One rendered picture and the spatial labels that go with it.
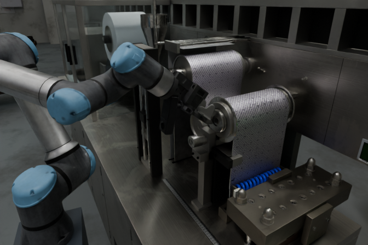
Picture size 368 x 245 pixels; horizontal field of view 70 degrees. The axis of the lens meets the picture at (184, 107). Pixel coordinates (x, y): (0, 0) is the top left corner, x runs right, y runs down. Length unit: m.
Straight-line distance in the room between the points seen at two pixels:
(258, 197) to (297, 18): 0.61
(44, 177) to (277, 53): 0.89
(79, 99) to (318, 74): 0.74
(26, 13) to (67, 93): 11.61
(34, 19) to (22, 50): 11.21
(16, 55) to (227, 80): 0.71
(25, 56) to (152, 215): 0.66
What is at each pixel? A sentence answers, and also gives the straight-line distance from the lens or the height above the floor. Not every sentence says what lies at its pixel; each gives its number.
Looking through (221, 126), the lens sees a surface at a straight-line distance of 0.80.
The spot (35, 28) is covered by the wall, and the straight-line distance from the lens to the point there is 12.17.
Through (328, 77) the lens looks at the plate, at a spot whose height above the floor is 1.37.
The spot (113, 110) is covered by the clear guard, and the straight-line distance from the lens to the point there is 1.73.
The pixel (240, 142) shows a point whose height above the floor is 1.19.
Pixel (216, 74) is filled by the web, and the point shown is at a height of 1.34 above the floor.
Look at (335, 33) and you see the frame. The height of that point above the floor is 1.51.
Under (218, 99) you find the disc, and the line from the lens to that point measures 0.82.
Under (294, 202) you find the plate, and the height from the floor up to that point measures 1.03.
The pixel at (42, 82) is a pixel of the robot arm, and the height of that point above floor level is 1.43.
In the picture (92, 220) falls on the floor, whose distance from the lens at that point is 2.34.
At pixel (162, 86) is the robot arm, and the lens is 0.66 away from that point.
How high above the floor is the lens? 1.60
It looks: 22 degrees down
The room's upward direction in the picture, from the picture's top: straight up
